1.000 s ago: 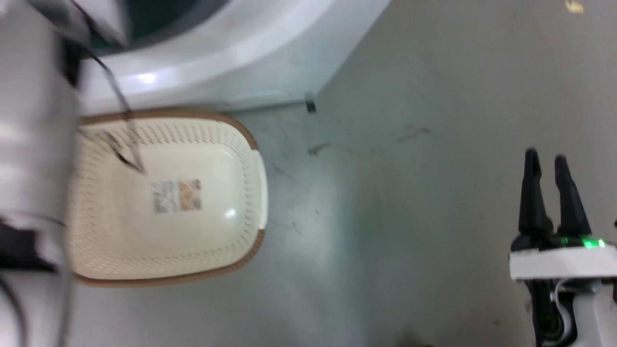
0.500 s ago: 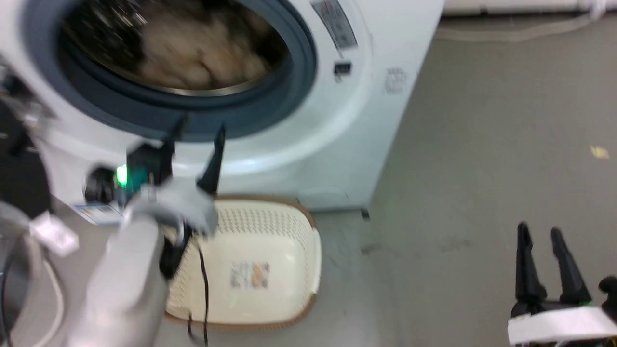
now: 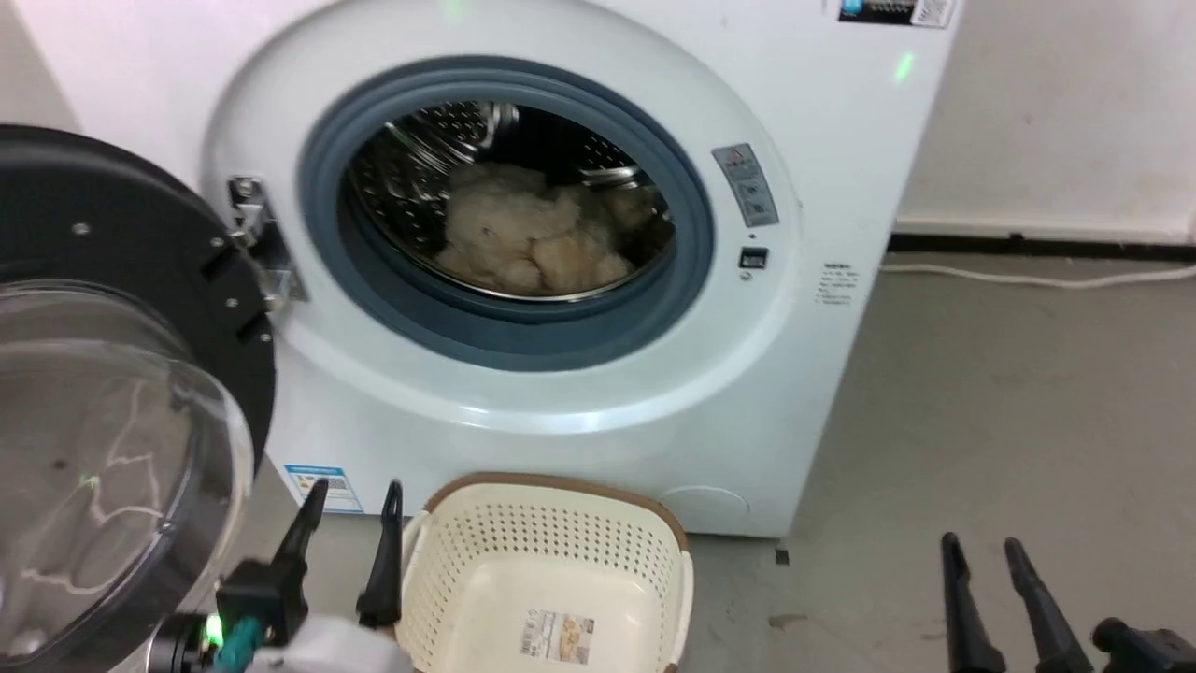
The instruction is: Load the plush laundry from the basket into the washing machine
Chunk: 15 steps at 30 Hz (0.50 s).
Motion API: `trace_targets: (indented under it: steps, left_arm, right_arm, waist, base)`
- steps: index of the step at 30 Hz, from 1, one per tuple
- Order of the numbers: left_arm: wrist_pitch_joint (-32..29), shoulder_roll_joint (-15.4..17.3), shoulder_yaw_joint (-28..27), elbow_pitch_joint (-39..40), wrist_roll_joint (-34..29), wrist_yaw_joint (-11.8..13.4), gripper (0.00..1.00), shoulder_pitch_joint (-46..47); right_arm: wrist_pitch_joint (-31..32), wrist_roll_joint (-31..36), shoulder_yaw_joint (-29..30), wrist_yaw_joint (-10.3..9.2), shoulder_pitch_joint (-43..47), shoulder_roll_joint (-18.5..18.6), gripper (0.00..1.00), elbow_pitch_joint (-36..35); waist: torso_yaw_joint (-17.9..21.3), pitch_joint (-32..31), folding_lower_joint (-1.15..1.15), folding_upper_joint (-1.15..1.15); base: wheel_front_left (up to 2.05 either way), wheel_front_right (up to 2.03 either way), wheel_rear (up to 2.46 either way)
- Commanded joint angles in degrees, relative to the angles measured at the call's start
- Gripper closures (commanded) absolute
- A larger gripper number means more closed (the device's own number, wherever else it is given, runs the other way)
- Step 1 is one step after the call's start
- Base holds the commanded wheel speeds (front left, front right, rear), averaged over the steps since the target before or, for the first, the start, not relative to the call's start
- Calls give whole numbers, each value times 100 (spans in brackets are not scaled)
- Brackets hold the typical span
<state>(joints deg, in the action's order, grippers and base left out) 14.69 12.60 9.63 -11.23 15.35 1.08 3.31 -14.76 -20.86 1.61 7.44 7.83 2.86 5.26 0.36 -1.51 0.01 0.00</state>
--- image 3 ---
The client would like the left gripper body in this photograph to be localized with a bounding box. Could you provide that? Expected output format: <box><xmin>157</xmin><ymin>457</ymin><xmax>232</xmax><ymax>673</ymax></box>
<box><xmin>215</xmin><ymin>559</ymin><xmax>414</xmax><ymax>673</ymax></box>

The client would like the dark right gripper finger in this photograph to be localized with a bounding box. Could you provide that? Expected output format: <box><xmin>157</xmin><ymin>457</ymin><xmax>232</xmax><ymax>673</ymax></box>
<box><xmin>940</xmin><ymin>532</ymin><xmax>1006</xmax><ymax>673</ymax></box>
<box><xmin>1004</xmin><ymin>537</ymin><xmax>1096</xmax><ymax>673</ymax></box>

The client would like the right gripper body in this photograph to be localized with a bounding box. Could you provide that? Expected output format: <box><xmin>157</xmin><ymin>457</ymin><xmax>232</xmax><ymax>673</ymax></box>
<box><xmin>1090</xmin><ymin>616</ymin><xmax>1196</xmax><ymax>673</ymax></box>

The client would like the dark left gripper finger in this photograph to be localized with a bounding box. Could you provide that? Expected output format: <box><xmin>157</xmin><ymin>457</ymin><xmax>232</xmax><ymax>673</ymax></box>
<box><xmin>356</xmin><ymin>480</ymin><xmax>405</xmax><ymax>629</ymax></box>
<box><xmin>270</xmin><ymin>478</ymin><xmax>330</xmax><ymax>585</ymax></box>

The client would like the beige plush laundry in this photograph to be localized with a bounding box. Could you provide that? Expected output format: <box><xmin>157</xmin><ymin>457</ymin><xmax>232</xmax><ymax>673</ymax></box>
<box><xmin>434</xmin><ymin>161</ymin><xmax>661</xmax><ymax>296</ymax></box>

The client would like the cream perforated laundry basket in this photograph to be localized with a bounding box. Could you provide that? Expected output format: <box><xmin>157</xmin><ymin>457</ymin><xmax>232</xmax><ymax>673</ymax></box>
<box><xmin>394</xmin><ymin>472</ymin><xmax>695</xmax><ymax>673</ymax></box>

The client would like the paper label in basket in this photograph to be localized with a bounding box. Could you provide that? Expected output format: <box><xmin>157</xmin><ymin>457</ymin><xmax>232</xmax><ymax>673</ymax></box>
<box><xmin>520</xmin><ymin>609</ymin><xmax>597</xmax><ymax>666</ymax></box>

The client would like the white front-load washing machine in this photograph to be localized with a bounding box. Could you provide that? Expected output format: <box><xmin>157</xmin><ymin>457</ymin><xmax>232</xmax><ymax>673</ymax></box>
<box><xmin>9</xmin><ymin>0</ymin><xmax>963</xmax><ymax>539</ymax></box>

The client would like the black glass washing machine door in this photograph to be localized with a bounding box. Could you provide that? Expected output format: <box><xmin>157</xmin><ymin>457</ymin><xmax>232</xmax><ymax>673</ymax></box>
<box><xmin>0</xmin><ymin>123</ymin><xmax>278</xmax><ymax>673</ymax></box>

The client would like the steel washing machine drum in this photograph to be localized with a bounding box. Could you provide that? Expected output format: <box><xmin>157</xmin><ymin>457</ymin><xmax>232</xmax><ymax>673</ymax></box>
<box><xmin>348</xmin><ymin>101</ymin><xmax>676</xmax><ymax>303</ymax></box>

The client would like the blue and white sticker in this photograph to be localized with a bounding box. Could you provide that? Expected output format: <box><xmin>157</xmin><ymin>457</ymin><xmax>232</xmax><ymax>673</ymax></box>
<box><xmin>283</xmin><ymin>463</ymin><xmax>364</xmax><ymax>516</ymax></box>

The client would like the grey rubber door gasket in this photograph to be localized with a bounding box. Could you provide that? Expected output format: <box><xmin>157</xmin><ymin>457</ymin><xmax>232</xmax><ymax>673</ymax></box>
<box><xmin>297</xmin><ymin>56</ymin><xmax>717</xmax><ymax>373</ymax></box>

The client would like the metal door hinge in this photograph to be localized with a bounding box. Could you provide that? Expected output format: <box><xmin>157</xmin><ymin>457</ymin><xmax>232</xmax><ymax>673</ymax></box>
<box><xmin>227</xmin><ymin>176</ymin><xmax>310</xmax><ymax>311</ymax></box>

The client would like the black baseboard strip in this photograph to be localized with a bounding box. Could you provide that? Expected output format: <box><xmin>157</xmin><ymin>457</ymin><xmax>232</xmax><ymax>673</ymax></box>
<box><xmin>888</xmin><ymin>231</ymin><xmax>1196</xmax><ymax>262</ymax></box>

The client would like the grey warning sticker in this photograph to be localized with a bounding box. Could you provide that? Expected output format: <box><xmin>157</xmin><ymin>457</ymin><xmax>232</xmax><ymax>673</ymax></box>
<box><xmin>712</xmin><ymin>143</ymin><xmax>781</xmax><ymax>229</ymax></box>

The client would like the black energy label sticker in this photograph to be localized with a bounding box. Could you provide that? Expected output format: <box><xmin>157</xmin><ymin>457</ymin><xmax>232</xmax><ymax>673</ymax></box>
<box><xmin>837</xmin><ymin>0</ymin><xmax>960</xmax><ymax>29</ymax></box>

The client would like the teal gripper cable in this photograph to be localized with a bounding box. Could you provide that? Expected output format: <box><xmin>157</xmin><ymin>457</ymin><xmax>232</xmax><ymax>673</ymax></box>
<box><xmin>211</xmin><ymin>617</ymin><xmax>269</xmax><ymax>673</ymax></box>

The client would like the white floor cable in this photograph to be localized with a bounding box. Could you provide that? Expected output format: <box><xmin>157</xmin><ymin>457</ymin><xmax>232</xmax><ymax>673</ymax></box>
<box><xmin>878</xmin><ymin>262</ymin><xmax>1196</xmax><ymax>290</ymax></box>

